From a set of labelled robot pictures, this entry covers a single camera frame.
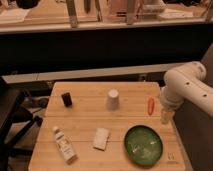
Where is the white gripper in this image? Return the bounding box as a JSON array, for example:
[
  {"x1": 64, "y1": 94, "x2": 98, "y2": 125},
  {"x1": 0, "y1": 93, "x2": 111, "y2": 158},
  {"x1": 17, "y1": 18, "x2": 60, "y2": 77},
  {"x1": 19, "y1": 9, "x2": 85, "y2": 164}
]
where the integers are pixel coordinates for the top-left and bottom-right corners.
[{"x1": 160, "y1": 87, "x2": 183, "y2": 124}]

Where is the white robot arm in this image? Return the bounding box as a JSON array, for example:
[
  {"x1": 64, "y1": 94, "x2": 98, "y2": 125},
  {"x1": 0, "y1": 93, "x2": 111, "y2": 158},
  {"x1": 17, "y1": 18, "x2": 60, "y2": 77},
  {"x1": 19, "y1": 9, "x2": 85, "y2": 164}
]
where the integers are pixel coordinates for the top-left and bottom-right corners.
[{"x1": 159, "y1": 61, "x2": 213, "y2": 124}]

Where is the white eraser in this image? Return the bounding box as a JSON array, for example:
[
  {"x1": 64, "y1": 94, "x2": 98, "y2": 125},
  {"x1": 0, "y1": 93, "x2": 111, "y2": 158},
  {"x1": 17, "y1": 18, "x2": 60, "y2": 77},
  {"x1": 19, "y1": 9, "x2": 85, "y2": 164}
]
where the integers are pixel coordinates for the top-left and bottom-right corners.
[{"x1": 93, "y1": 128, "x2": 109, "y2": 150}]

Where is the small black cup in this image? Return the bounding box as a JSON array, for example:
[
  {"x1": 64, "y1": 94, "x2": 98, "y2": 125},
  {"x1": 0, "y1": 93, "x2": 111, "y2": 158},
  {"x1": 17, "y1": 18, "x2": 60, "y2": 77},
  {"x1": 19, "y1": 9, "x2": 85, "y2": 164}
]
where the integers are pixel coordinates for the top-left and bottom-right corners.
[{"x1": 61, "y1": 92, "x2": 72, "y2": 107}]

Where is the orange carrot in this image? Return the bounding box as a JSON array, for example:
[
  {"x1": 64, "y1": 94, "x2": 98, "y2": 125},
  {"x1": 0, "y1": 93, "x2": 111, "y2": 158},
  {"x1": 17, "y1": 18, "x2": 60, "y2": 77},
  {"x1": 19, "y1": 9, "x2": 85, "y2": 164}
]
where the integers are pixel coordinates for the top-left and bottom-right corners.
[{"x1": 147, "y1": 97, "x2": 155, "y2": 116}]

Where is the green round plate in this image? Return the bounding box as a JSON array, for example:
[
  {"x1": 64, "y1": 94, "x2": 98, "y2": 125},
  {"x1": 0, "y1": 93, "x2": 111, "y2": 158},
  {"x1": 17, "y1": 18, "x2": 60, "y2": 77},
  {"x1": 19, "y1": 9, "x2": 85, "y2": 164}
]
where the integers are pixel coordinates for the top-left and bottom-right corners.
[{"x1": 124, "y1": 125, "x2": 163, "y2": 168}]

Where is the white labelled bottle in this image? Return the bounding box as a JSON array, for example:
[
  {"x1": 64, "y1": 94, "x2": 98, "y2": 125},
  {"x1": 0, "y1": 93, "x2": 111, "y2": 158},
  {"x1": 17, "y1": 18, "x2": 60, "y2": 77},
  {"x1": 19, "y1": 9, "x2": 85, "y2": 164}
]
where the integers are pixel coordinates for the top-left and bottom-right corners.
[{"x1": 52, "y1": 126, "x2": 77, "y2": 164}]

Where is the black office chair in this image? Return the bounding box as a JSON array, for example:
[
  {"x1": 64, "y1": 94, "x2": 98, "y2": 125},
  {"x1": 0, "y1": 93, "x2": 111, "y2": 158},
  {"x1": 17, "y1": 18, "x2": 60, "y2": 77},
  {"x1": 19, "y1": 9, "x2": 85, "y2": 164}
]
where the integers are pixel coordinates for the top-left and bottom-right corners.
[{"x1": 0, "y1": 76, "x2": 43, "y2": 171}]

